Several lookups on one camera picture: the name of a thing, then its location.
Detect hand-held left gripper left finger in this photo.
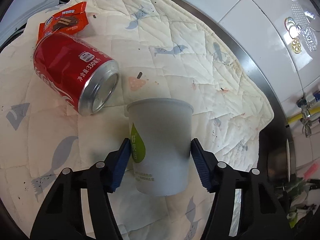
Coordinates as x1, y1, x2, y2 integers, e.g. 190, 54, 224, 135
30, 138, 132, 240

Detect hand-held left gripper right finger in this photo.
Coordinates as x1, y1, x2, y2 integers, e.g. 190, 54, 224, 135
190, 138, 288, 240

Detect white paper cup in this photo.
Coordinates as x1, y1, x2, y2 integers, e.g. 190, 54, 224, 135
126, 97, 195, 197

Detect steel pot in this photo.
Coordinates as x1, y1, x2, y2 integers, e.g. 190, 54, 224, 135
266, 140, 297, 183

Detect cream quilted blanket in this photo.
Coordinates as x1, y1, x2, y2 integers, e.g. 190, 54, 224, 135
0, 0, 274, 240

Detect red soda can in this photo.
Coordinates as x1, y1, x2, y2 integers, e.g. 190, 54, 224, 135
33, 32, 120, 117

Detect red chocolate biscuit wrapper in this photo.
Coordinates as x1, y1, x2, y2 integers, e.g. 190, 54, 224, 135
37, 2, 90, 43

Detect white microwave oven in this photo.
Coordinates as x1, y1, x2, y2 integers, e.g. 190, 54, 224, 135
0, 0, 73, 48

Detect gas valve with yellow hose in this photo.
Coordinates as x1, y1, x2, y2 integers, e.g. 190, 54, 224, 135
287, 90, 320, 138

